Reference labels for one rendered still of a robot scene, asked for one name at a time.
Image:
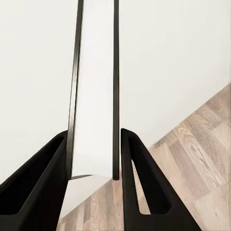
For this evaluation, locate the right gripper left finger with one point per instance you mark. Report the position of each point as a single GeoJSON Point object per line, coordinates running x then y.
{"type": "Point", "coordinates": [31, 198]}

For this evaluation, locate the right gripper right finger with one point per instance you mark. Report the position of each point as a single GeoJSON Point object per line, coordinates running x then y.
{"type": "Point", "coordinates": [168, 212]}

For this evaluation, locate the hardback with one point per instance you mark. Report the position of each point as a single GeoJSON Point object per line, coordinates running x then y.
{"type": "Point", "coordinates": [93, 127]}

